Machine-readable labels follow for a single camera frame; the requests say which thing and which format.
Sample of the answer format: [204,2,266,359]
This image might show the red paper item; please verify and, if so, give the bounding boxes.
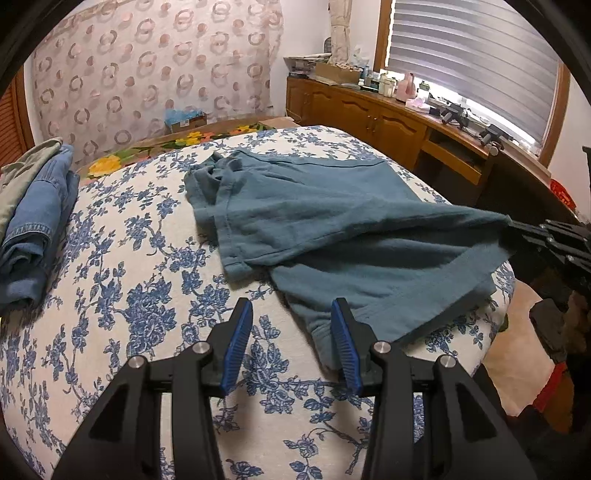
[550,181,575,210]

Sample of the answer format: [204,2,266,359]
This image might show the yellow flower patterned blanket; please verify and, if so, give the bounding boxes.
[76,122,278,181]

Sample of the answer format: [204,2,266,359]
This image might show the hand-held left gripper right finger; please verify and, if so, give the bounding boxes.
[331,298,539,480]

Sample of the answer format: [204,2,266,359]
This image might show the black grey device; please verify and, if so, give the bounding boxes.
[478,124,513,155]
[438,104,469,127]

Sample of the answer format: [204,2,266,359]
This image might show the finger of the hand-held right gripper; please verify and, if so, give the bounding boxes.
[501,232,591,296]
[503,220,591,253]

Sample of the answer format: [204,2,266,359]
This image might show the open cardboard box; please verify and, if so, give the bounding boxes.
[314,62,363,86]

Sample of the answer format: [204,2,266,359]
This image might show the pink bottle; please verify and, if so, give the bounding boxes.
[396,74,419,103]

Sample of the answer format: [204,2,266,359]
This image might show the teal blue t-shirt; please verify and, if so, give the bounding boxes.
[185,148,513,370]

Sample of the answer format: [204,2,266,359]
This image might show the row of small bottles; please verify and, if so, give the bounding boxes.
[362,68,398,97]

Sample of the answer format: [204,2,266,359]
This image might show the stack of papers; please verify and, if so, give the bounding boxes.
[284,54,331,75]

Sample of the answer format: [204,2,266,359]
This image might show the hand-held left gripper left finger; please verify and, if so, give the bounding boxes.
[51,298,254,480]

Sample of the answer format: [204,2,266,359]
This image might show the beige lace curtain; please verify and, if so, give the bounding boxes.
[329,0,354,63]

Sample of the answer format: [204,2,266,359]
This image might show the ring patterned sheer curtain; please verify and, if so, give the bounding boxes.
[30,0,284,171]

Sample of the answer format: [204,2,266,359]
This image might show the wooden louvered door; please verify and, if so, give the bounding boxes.
[0,78,34,162]

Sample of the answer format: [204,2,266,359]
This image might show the cardboard box with blue packets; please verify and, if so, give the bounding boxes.
[165,107,208,134]

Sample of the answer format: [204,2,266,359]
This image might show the striped window blind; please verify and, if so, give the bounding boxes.
[385,0,561,144]

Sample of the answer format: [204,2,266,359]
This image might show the wooden cabinet counter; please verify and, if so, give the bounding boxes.
[285,76,550,185]

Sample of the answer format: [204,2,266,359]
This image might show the folded blue denim jeans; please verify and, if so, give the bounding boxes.
[0,144,81,312]

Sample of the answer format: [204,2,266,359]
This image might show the blue floral white bedsheet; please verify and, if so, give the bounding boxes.
[0,124,515,480]

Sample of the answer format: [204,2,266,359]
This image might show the folded grey-green garment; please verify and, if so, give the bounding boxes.
[0,137,63,232]

